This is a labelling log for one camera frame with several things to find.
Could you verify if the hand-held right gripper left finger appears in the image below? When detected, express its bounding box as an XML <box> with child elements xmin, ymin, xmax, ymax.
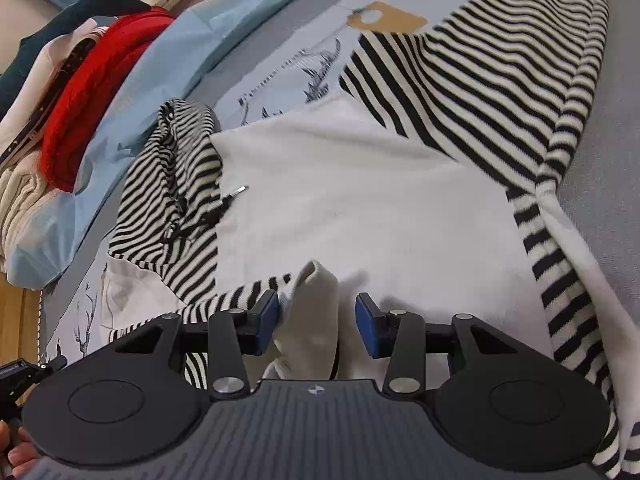
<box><xmin>114</xmin><ymin>290</ymin><xmax>281</xmax><ymax>401</ymax></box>

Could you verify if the person's left hand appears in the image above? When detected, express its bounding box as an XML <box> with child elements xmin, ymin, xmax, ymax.
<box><xmin>0</xmin><ymin>420</ymin><xmax>45</xmax><ymax>479</ymax></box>

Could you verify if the white garment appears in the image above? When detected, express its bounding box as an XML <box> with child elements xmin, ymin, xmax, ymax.
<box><xmin>0</xmin><ymin>17</ymin><xmax>108</xmax><ymax>161</ymax></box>

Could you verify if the printed deer bedspread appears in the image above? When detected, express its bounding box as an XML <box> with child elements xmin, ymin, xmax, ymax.
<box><xmin>0</xmin><ymin>280</ymin><xmax>45</xmax><ymax>367</ymax></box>

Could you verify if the black white striped hoodie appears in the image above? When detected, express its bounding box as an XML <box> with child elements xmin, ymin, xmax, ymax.
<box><xmin>102</xmin><ymin>0</ymin><xmax>626</xmax><ymax>478</ymax></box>

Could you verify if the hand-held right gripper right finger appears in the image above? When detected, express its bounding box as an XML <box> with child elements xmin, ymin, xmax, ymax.
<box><xmin>354</xmin><ymin>292</ymin><xmax>506</xmax><ymax>396</ymax></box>

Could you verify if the red knitted garment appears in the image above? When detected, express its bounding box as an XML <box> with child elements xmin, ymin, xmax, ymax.
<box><xmin>40</xmin><ymin>5</ymin><xmax>176</xmax><ymax>193</ymax></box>

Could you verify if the cream knitted garment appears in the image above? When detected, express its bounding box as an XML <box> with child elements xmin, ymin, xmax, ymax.
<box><xmin>0</xmin><ymin>160</ymin><xmax>56</xmax><ymax>271</ymax></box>

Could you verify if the light blue quilt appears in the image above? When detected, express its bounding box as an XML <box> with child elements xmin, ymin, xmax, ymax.
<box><xmin>5</xmin><ymin>0</ymin><xmax>396</xmax><ymax>291</ymax></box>

